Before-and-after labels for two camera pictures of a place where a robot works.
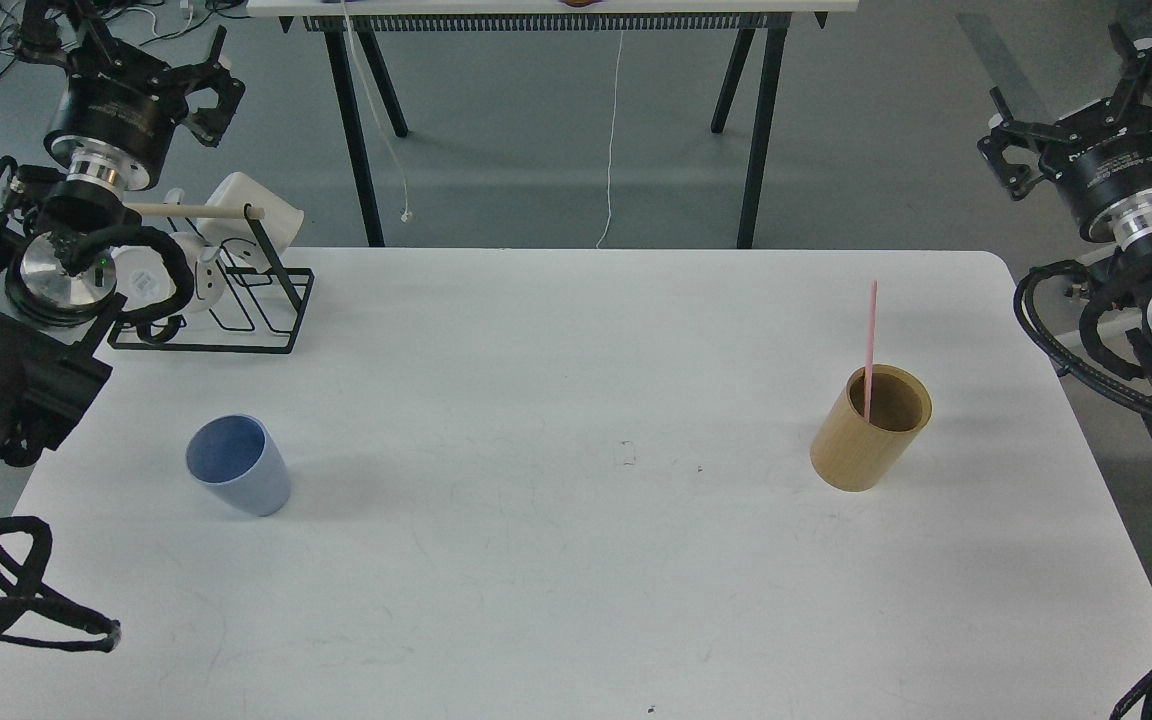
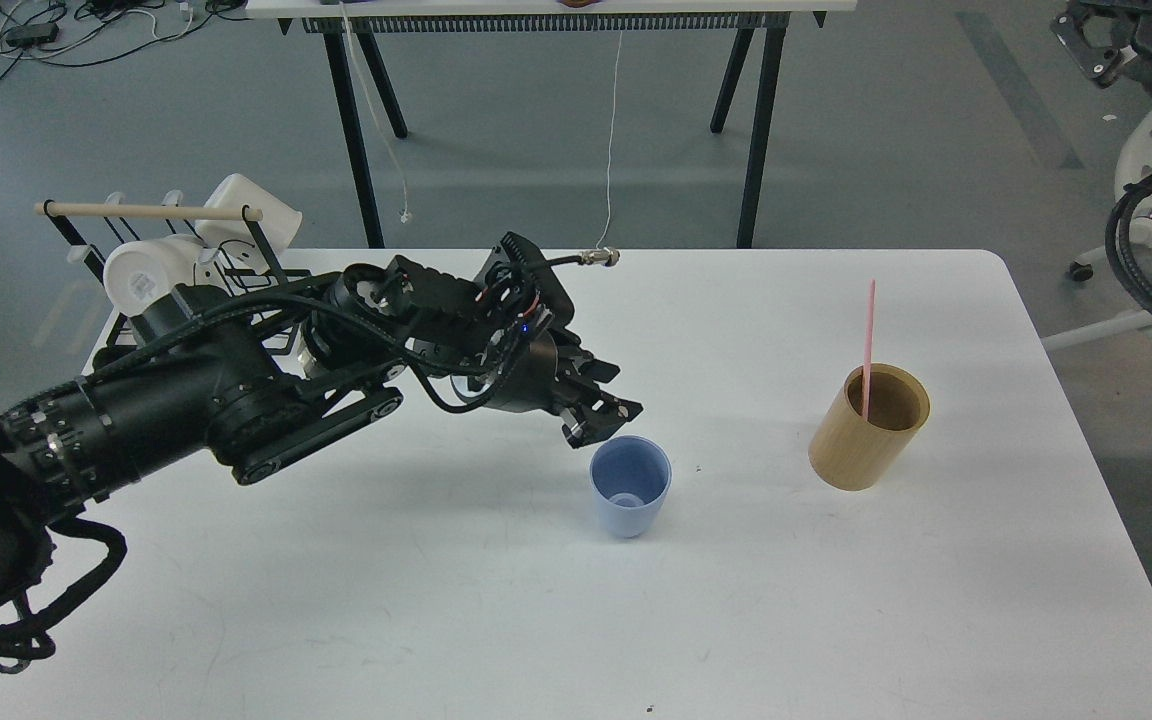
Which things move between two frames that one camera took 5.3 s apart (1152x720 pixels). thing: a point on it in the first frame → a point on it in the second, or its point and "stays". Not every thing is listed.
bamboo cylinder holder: x=851 y=454 stays
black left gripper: x=119 y=107 → x=536 y=369
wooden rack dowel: x=196 y=211 stays
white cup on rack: x=282 y=220 stays
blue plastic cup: x=238 y=459 → x=631 y=476
